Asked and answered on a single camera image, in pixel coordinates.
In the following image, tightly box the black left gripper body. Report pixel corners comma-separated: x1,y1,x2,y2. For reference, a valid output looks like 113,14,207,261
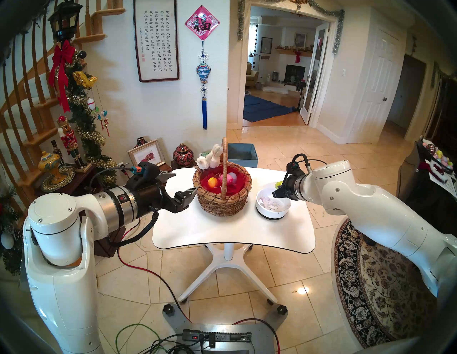
132,179,187,217

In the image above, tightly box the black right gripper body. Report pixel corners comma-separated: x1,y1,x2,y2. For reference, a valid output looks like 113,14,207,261
281,173,305,201

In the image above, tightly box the red mesh basket lining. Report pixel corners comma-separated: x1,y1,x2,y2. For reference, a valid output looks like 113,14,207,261
200,163,250,196

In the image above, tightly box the white bowl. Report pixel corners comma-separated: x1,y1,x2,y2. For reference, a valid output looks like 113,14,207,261
256,187,291,220

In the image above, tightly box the red cloisonne jar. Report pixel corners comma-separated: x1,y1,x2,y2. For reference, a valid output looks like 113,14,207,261
172,143,194,168

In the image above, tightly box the white framed picture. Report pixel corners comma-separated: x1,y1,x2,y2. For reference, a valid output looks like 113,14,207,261
127,139,166,167

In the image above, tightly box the white plush bunny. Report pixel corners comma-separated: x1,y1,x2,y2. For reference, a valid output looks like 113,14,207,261
196,144,224,170

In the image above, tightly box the blue box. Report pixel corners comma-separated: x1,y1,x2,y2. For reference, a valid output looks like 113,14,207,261
227,143,259,168

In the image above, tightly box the blue floor rug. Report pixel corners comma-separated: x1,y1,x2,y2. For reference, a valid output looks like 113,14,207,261
243,94,297,123

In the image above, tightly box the ornate brass round tray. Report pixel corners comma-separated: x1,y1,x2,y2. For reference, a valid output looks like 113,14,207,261
40,166,76,193

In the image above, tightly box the red nutcracker figure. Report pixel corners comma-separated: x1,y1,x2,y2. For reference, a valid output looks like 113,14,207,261
56,115,86,169

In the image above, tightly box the green christmas garland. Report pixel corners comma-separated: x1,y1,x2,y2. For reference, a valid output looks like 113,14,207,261
64,50,118,186

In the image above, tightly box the small black nutcracker figure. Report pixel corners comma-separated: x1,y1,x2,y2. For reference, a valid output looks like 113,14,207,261
50,140,65,166

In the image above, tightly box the yellow ornate vase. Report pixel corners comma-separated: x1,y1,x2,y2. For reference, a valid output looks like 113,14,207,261
38,151,66,184

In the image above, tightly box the black fireplace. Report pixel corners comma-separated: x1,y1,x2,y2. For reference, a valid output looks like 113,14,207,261
285,64,306,84

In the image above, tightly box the blue tassel vase ornament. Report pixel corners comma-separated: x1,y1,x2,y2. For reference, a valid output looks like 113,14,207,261
196,40,211,131

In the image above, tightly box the yellow armchair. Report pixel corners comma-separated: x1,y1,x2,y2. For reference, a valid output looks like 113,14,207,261
246,62,259,88

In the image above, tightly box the glass french door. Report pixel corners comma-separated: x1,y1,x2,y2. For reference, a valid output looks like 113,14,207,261
300,23,331,125

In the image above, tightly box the patterned oriental rug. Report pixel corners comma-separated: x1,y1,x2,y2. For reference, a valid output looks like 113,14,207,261
330,218,438,349

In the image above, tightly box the white panel door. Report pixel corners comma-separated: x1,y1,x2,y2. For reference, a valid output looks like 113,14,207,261
348,27,400,144

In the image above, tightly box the gold foil ornament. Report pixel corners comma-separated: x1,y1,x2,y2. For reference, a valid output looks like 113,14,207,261
72,71,97,89

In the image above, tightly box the black grand piano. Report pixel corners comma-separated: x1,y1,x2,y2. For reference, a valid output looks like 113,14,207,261
387,141,457,250

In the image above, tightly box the framed calligraphy scroll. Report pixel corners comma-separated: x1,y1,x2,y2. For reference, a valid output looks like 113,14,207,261
133,0,180,83

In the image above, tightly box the small christmas tree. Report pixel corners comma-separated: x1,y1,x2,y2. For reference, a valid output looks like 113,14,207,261
0,186,25,276

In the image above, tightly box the black power strip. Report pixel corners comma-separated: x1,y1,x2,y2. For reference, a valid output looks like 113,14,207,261
182,329,252,344

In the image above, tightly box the wooden staircase railing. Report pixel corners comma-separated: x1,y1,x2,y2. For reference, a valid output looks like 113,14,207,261
0,0,125,211

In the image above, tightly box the red diamond fu decoration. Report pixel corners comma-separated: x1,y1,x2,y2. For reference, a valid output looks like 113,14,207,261
185,5,220,41

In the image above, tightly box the red ribbon bow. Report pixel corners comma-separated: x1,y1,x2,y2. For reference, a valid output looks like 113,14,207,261
48,40,76,113

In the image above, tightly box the silver green tinsel garland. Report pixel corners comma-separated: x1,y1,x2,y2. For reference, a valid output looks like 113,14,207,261
237,0,345,56

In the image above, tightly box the black lantern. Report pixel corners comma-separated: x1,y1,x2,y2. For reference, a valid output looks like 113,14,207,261
47,0,84,43

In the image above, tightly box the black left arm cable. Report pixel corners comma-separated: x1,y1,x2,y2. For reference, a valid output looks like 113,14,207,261
108,209,160,247

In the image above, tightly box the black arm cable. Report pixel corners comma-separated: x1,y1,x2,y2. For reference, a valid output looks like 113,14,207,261
108,209,160,247
291,153,327,174

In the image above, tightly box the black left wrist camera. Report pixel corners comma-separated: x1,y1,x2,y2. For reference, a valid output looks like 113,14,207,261
126,161,161,184

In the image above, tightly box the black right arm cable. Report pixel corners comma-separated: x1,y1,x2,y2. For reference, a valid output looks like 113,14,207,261
291,153,327,174

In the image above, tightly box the wicker basket with handle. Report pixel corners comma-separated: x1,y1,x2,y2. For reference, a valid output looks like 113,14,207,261
193,137,252,217

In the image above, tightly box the white pedestal table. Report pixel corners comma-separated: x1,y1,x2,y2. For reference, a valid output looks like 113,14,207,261
152,167,316,305

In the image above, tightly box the red cable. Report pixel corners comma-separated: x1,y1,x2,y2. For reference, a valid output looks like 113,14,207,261
117,214,281,354

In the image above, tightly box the green cable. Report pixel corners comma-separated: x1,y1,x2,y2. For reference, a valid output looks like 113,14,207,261
115,323,161,354

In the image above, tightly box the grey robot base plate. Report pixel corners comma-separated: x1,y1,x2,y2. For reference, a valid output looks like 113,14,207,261
162,303,288,354

